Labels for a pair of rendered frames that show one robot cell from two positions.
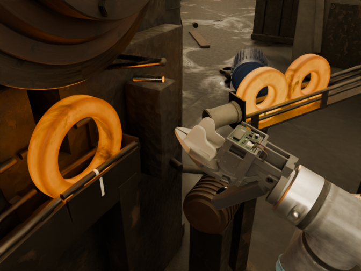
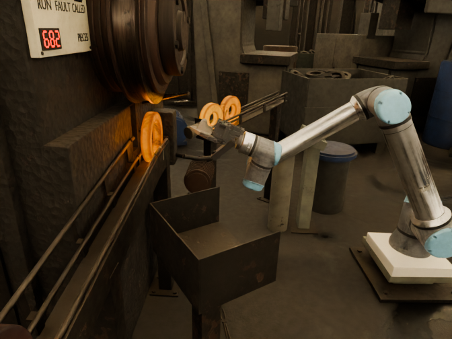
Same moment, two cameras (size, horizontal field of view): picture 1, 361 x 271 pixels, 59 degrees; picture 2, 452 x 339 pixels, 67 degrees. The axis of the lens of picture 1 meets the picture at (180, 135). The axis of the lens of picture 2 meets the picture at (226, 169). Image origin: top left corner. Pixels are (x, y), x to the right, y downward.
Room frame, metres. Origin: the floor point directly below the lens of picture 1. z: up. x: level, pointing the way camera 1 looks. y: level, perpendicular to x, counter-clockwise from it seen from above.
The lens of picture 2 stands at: (-0.72, 0.49, 1.13)
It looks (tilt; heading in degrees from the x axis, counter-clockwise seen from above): 22 degrees down; 332
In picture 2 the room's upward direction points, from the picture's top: 2 degrees clockwise
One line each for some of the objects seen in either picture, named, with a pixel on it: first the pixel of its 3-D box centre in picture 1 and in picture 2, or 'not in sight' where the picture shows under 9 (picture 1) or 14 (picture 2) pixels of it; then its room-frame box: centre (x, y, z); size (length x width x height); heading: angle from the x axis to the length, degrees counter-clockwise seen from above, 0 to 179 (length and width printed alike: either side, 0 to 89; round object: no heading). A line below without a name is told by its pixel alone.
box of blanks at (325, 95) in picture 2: not in sight; (332, 107); (1.96, -2.16, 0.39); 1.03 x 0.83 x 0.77; 75
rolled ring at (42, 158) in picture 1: (80, 148); (152, 136); (0.47, 0.17, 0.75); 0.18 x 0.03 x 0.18; 149
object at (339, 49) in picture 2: not in sight; (345, 74); (3.12, -3.46, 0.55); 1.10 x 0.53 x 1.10; 170
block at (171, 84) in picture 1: (152, 127); (163, 136); (0.68, 0.07, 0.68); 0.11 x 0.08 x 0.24; 60
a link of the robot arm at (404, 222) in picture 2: not in sight; (420, 213); (0.11, -0.97, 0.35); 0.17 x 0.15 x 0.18; 148
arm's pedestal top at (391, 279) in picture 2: not in sight; (406, 257); (0.12, -0.97, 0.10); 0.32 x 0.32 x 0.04; 64
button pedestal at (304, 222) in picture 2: not in sight; (308, 180); (0.70, -0.80, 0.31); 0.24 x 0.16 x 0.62; 150
